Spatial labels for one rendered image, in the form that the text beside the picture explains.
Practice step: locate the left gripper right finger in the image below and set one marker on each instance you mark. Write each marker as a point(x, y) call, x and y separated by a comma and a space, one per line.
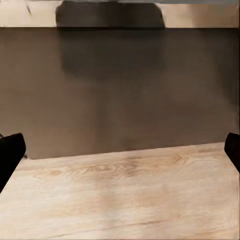
point(232, 149)

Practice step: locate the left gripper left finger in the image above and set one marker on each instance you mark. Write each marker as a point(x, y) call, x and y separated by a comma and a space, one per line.
point(12, 149)

